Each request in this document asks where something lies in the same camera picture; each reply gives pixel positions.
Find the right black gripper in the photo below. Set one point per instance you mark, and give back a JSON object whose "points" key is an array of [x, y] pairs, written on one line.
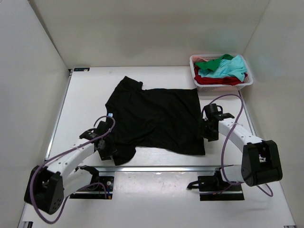
{"points": [[208, 129]]}

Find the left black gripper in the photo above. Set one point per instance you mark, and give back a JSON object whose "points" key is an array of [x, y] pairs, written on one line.
{"points": [[106, 148]]}

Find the black t shirt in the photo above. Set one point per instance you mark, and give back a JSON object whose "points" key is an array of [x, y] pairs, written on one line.
{"points": [[156, 118]]}

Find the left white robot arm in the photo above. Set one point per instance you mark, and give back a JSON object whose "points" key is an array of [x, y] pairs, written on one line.
{"points": [[64, 174]]}

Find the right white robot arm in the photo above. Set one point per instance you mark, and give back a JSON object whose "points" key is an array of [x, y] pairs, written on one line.
{"points": [[260, 158]]}

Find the red t shirt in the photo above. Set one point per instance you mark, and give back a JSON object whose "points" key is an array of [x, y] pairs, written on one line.
{"points": [[228, 80]]}

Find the white plastic laundry basket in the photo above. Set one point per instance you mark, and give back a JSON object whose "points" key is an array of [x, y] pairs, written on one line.
{"points": [[248, 80]]}

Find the green t shirt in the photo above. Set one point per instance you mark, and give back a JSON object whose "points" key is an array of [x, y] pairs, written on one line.
{"points": [[212, 65]]}

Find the teal t shirt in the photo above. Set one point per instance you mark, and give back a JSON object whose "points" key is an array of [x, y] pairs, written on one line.
{"points": [[234, 67]]}

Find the pink t shirt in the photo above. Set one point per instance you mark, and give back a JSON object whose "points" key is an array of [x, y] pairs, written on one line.
{"points": [[198, 59]]}

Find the blue label sticker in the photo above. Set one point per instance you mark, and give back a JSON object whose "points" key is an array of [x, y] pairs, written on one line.
{"points": [[81, 69]]}

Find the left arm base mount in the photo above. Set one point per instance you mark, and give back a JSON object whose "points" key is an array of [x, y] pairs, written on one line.
{"points": [[101, 185]]}

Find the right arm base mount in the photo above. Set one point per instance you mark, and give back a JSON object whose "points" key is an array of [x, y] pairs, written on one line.
{"points": [[212, 187]]}

